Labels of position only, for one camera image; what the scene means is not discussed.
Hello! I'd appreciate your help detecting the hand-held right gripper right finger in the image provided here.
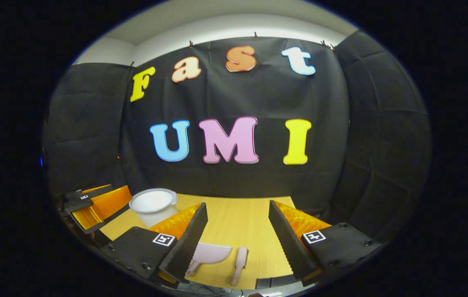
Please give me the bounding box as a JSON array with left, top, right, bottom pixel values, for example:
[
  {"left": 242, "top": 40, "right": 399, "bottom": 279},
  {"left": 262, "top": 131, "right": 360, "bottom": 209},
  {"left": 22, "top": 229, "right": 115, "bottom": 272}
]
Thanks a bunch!
[{"left": 268, "top": 200, "right": 382, "bottom": 285}]

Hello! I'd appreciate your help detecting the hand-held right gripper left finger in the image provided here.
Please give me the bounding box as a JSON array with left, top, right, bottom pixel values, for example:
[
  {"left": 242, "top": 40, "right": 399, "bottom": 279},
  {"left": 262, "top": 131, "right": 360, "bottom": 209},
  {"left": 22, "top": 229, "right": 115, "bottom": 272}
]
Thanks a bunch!
[{"left": 102, "top": 202, "right": 209, "bottom": 285}]

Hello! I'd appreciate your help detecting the lavender dustpan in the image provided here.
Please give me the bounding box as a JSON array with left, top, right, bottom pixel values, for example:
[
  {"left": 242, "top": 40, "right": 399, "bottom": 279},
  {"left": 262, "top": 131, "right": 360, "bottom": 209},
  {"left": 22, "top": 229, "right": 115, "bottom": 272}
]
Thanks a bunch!
[{"left": 184, "top": 242, "right": 233, "bottom": 277}]

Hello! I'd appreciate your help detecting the white garbage bin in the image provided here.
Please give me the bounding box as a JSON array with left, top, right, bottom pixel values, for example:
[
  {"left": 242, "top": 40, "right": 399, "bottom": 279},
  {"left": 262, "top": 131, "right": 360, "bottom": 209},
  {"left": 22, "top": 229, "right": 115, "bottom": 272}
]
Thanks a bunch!
[{"left": 129, "top": 188, "right": 178, "bottom": 228}]

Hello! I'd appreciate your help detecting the lavender small broom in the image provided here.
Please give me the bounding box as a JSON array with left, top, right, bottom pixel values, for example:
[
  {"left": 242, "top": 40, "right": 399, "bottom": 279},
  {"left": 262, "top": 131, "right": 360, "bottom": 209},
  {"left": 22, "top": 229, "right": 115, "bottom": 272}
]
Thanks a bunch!
[{"left": 230, "top": 246, "right": 248, "bottom": 286}]

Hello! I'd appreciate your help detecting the black backdrop cloth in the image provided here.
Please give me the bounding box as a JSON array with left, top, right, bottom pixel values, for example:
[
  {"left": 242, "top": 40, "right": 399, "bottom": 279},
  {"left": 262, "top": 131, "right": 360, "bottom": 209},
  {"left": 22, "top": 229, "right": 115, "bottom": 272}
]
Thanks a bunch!
[{"left": 42, "top": 30, "right": 432, "bottom": 244}]

